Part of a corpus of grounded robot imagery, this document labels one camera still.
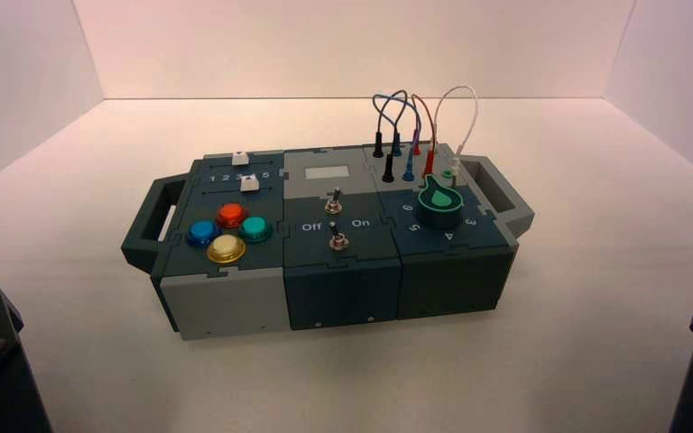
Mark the white plastic bar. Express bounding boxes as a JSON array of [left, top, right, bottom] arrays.
[[158, 205, 177, 243]]

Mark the black jumper wire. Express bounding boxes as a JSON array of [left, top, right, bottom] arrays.
[[371, 89, 411, 184]]

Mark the yellow push button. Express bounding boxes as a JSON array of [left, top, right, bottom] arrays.
[[206, 234, 247, 264]]

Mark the grey and teal task box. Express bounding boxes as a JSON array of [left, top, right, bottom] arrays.
[[120, 143, 536, 342]]

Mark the red jumper wire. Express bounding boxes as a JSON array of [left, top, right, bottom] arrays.
[[411, 93, 439, 180]]

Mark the teal push button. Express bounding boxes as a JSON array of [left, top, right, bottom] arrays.
[[237, 216, 274, 244]]

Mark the blue jumper wire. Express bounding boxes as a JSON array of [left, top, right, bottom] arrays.
[[373, 90, 423, 183]]

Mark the dark green rotary knob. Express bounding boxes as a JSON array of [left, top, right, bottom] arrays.
[[417, 181, 465, 231]]

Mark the orange push button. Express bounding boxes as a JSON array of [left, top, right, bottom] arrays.
[[215, 202, 250, 230]]

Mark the blue push button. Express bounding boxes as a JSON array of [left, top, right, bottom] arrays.
[[185, 219, 223, 249]]

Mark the grey display screen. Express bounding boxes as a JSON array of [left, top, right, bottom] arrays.
[[304, 165, 351, 182]]

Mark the white jumper wire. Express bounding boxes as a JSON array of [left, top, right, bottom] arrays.
[[431, 85, 480, 188]]

